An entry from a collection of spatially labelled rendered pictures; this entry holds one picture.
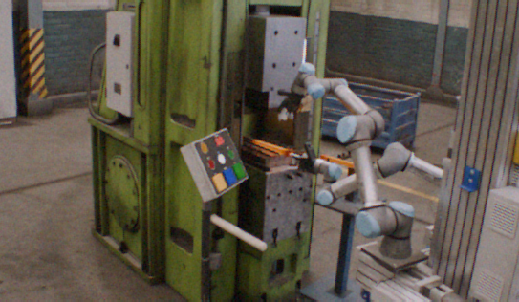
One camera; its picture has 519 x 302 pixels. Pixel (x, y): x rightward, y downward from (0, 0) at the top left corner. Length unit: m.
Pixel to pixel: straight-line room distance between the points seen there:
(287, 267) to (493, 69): 1.95
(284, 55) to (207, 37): 0.44
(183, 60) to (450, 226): 1.77
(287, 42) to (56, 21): 6.13
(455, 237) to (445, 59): 8.62
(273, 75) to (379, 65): 8.67
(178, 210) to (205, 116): 0.76
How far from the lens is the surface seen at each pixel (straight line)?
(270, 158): 3.25
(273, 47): 3.11
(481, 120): 2.38
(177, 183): 3.54
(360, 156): 2.47
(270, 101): 3.15
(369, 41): 11.84
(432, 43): 11.12
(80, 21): 9.11
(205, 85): 3.06
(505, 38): 2.29
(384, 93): 7.65
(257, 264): 3.45
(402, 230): 2.53
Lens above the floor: 1.94
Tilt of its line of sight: 17 degrees down
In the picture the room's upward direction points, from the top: 3 degrees clockwise
